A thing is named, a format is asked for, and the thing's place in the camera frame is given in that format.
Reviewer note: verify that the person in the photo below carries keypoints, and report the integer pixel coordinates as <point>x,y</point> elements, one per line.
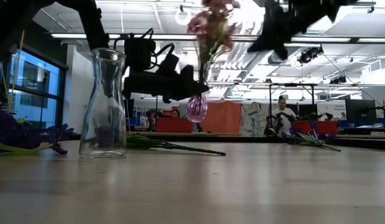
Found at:
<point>151,119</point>
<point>175,113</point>
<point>284,115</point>

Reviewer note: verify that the ceiling strip light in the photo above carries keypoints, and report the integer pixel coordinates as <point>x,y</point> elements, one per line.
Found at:
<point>374,40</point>
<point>67,36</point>
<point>319,40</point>
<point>176,37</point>

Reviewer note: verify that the small black robot arm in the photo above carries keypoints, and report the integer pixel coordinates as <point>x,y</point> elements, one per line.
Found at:
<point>323,116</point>
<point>270,129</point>

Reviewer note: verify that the purple artificial flower bunch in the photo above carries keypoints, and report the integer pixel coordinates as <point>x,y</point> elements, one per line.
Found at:
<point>12,133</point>
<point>307,140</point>
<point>142,141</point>

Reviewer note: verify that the patterned white cloth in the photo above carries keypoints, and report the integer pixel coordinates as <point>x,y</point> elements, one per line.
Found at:
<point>254,119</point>

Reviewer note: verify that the clear glass vase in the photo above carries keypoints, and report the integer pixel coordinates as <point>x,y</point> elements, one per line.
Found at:
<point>103,124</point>

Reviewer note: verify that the black table edge frame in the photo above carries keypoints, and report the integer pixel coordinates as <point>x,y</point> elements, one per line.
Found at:
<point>366,141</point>

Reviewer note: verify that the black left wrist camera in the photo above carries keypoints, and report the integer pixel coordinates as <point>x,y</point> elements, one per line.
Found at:
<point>169,63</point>

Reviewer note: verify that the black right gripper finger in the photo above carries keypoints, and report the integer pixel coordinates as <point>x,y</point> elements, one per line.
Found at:
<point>283,51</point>
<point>268,42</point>

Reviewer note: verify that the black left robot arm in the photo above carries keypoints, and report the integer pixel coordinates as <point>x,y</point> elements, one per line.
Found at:
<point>92,25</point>

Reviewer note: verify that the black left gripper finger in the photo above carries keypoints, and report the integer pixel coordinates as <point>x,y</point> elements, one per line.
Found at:
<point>190,88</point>

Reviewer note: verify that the orange cloth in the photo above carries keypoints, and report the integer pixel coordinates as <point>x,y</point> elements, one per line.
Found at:
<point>221,116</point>

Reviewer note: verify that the white sign board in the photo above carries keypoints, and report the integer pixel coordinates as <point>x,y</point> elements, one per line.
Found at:
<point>335,109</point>

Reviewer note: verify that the black window frame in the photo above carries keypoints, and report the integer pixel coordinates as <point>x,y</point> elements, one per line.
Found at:
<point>62,99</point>

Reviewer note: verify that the pink glass vase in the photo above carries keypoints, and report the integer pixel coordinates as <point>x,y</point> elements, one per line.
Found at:
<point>196,109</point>

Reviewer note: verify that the black track light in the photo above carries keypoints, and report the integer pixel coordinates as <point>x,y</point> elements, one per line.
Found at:
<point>338,80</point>

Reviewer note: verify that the dark flat screen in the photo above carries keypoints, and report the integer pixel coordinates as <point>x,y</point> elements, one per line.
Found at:
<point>129,109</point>

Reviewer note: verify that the black overhead lamp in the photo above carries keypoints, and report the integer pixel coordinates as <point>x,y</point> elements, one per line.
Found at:
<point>308,56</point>

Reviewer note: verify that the black metal frame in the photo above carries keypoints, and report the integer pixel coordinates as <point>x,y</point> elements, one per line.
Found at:
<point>156,107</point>
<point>270,99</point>

